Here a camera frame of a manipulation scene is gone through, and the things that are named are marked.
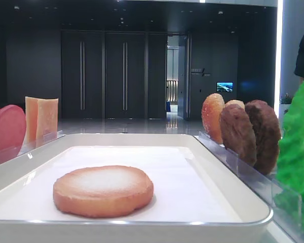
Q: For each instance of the round toasted bread slice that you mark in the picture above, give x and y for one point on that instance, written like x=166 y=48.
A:
x=103 y=192

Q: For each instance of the clear acrylic bread holder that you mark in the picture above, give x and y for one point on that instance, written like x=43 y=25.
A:
x=206 y=140

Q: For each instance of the front golden bread slice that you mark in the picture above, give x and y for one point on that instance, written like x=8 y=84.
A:
x=211 y=110

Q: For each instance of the golden bread slice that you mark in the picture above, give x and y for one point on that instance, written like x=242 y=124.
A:
x=238 y=102
x=211 y=110

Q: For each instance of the rear golden bread slice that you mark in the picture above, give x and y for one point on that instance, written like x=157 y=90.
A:
x=238 y=102

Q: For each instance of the front brown meat patty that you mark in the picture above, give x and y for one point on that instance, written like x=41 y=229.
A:
x=237 y=133

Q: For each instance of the brown meat patty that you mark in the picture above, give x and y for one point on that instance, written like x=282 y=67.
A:
x=237 y=133
x=267 y=133

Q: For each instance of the front orange cheese slice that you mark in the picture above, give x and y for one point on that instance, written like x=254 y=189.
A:
x=47 y=117

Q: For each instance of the orange cheese slice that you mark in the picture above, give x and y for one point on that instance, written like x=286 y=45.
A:
x=47 y=117
x=31 y=112

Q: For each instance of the clear acrylic cheese holder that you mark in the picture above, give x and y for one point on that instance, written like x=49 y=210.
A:
x=46 y=138

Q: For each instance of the rear brown meat patty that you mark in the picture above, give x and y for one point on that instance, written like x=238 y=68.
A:
x=267 y=133

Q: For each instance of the rear orange cheese slice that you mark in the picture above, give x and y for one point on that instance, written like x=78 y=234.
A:
x=31 y=112

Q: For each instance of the clear acrylic tomato holder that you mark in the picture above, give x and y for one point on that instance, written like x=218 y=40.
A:
x=6 y=155

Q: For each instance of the clear acrylic lettuce holder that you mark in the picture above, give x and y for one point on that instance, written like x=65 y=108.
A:
x=287 y=200

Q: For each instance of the green lettuce leaf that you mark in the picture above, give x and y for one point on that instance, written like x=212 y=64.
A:
x=291 y=156

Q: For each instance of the dark double door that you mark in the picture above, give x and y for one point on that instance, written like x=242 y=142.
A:
x=113 y=75

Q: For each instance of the white rectangular tray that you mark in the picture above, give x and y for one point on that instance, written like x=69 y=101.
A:
x=197 y=198

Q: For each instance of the clear acrylic patty holder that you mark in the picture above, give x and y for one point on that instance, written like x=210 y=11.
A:
x=242 y=169

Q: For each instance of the small wall display screen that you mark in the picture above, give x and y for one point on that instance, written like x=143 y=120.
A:
x=224 y=87

